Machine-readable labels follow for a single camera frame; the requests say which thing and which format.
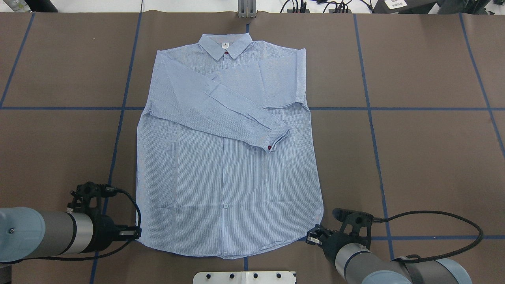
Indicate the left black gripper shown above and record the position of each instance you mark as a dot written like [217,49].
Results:
[104,230]

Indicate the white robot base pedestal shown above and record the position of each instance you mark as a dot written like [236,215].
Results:
[246,277]

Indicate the blue white striped shirt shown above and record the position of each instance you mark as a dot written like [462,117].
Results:
[225,154]

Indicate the grey aluminium frame post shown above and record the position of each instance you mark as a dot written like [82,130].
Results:
[247,9]

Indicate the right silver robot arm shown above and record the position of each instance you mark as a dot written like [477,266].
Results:
[356,264]

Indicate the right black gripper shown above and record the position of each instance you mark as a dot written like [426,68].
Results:
[332,241]

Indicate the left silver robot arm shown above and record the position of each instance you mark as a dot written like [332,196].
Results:
[31,234]

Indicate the black cables power strip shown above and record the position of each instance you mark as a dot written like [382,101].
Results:
[324,6]

